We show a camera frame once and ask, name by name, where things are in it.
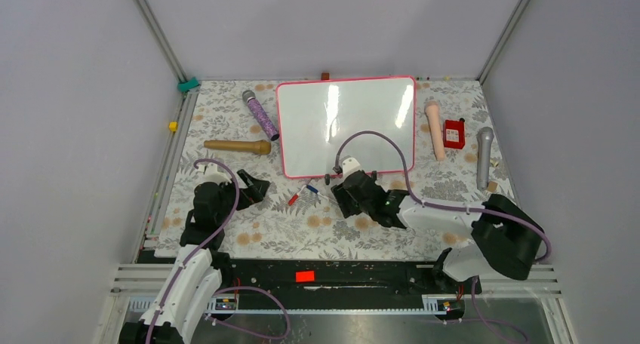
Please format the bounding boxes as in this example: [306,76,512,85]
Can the red small box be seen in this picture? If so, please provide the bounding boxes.
[443,118,466,149]

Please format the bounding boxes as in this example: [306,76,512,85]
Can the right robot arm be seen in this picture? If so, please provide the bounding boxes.
[331,170,549,293]

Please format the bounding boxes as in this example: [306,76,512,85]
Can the peach toy microphone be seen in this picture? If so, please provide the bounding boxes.
[425,100,445,161]

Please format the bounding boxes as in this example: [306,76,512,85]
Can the red tape label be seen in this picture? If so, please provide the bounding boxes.
[294,270,315,283]

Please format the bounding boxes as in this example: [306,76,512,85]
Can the floral patterned table mat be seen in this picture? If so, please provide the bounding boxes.
[154,81,514,260]

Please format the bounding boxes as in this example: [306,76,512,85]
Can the silver toy microphone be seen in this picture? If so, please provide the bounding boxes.
[476,127,494,191]

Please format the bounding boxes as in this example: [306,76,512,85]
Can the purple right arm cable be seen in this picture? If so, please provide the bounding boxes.
[334,130,552,344]

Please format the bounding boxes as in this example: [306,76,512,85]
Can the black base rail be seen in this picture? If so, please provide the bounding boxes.
[136,249,484,298]

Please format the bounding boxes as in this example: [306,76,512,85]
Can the gold toy microphone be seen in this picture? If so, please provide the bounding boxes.
[203,140,272,155]

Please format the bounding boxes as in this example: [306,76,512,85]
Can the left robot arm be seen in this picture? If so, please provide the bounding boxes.
[118,170,270,343]

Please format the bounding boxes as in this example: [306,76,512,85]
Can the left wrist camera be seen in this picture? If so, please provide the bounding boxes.
[196,162,232,184]

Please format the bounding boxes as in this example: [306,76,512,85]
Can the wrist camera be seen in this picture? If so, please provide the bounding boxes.
[333,156,362,178]
[196,162,232,184]

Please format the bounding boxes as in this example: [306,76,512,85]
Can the wooden small cube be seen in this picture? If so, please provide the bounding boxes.
[486,181,499,193]

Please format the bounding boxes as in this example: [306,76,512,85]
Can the pink framed whiteboard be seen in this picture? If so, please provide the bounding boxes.
[275,76,417,179]

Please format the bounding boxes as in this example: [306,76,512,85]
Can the red capped marker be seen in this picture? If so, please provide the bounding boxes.
[288,183,306,206]

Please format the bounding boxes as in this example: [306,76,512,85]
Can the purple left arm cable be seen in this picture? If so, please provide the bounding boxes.
[143,158,292,344]

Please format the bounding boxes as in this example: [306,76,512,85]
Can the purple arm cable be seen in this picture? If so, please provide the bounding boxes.
[334,130,552,344]
[143,158,292,344]

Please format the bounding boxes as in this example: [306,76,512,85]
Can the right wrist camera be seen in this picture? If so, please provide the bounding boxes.
[333,156,362,178]

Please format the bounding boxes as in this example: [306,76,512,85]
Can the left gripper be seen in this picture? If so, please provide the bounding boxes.
[215,169,269,224]

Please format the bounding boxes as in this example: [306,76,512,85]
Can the teal corner clamp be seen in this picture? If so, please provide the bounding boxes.
[177,78,200,93]

